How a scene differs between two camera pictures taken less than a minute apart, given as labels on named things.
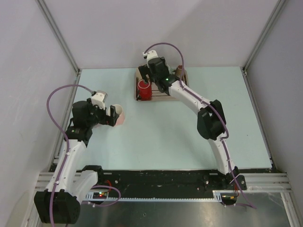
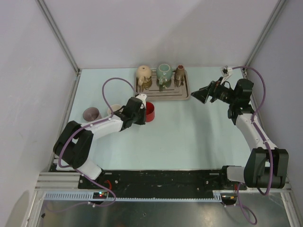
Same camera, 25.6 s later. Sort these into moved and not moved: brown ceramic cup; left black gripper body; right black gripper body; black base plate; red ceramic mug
Moved: right black gripper body; red ceramic mug; left black gripper body
Not moved: brown ceramic cup; black base plate
